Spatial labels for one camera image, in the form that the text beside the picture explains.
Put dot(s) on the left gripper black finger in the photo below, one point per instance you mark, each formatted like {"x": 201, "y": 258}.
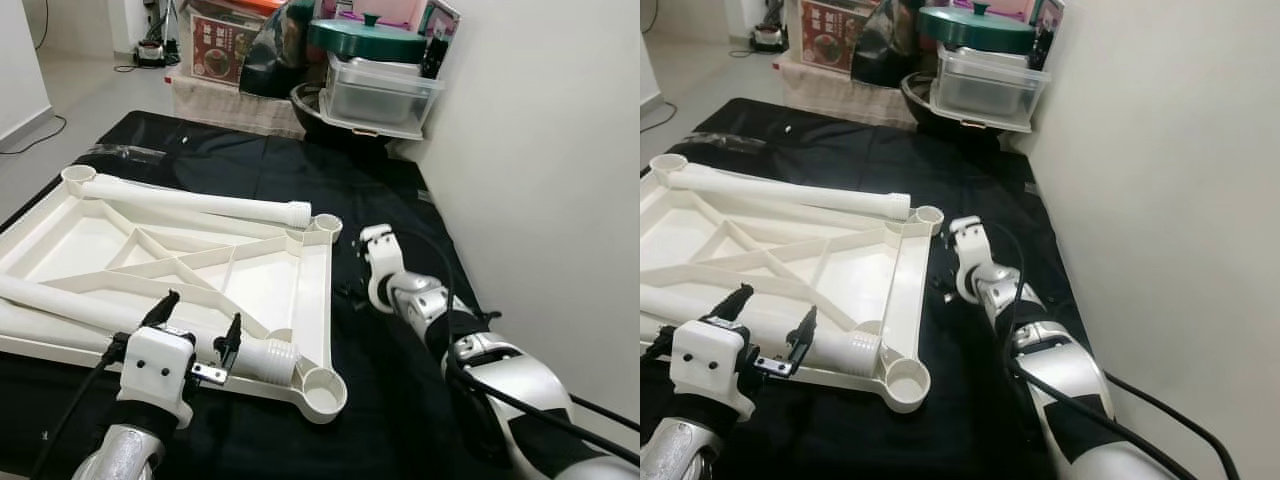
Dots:
{"x": 806, "y": 340}
{"x": 162, "y": 310}
{"x": 232, "y": 345}
{"x": 730, "y": 305}

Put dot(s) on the white plastic table top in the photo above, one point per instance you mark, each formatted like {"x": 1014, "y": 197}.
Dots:
{"x": 700, "y": 235}
{"x": 60, "y": 245}

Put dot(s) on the clear plastic bag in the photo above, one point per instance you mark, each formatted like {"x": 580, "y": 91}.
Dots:
{"x": 130, "y": 153}
{"x": 738, "y": 141}

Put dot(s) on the black tablecloth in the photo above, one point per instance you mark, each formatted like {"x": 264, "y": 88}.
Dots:
{"x": 860, "y": 140}
{"x": 250, "y": 150}

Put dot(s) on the black wok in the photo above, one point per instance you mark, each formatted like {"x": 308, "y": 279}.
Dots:
{"x": 915, "y": 100}
{"x": 310, "y": 115}

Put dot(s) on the clear plastic container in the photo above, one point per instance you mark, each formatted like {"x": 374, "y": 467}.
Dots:
{"x": 990, "y": 90}
{"x": 380, "y": 100}

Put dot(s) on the beige cloth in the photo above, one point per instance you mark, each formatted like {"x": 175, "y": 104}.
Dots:
{"x": 230, "y": 110}
{"x": 840, "y": 98}

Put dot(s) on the black bag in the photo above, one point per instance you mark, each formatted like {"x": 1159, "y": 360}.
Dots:
{"x": 885, "y": 50}
{"x": 275, "y": 60}

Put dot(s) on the green pot lid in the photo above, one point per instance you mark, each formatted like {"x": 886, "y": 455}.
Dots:
{"x": 365, "y": 42}
{"x": 975, "y": 32}

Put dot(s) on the red printed box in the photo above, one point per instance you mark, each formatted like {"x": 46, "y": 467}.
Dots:
{"x": 830, "y": 42}
{"x": 222, "y": 55}

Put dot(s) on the dark printed carton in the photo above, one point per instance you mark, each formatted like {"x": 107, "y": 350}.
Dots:
{"x": 440, "y": 30}
{"x": 1047, "y": 25}

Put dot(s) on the pink box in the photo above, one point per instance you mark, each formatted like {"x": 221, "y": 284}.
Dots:
{"x": 1005, "y": 8}
{"x": 400, "y": 10}

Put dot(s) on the orange lidded storage box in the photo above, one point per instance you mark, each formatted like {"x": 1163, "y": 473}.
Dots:
{"x": 255, "y": 5}

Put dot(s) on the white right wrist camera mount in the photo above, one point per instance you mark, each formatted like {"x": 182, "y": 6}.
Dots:
{"x": 968, "y": 235}
{"x": 378, "y": 245}

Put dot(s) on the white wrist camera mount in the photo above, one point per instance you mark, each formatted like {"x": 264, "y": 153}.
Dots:
{"x": 378, "y": 245}
{"x": 968, "y": 235}
{"x": 155, "y": 365}
{"x": 705, "y": 365}

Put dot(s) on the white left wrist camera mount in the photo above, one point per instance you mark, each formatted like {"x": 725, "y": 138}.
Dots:
{"x": 705, "y": 365}
{"x": 155, "y": 365}

